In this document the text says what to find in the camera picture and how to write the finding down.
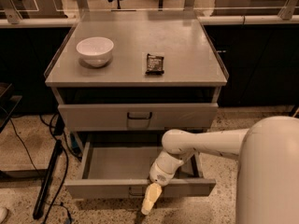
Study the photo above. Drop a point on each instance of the grey drawer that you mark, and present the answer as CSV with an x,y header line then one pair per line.
x,y
137,117
121,170

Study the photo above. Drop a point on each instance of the grey drawer cabinet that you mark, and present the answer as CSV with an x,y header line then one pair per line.
x,y
193,72

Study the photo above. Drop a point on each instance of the black power strip bar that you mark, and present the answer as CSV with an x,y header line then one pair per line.
x,y
39,207

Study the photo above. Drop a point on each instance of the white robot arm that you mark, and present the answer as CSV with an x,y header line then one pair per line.
x,y
267,183

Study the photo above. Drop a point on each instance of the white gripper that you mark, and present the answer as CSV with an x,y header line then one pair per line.
x,y
158,174

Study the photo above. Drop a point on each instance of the white rail ledge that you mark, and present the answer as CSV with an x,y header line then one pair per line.
x,y
215,20

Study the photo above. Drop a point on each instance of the grey top drawer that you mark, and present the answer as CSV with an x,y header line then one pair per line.
x,y
137,117

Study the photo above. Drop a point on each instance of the white ceramic bowl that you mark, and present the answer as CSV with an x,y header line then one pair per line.
x,y
95,51

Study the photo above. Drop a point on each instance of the dark snack packet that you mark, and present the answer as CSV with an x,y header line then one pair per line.
x,y
155,65

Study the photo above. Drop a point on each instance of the black side table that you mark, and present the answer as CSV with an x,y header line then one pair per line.
x,y
8,102

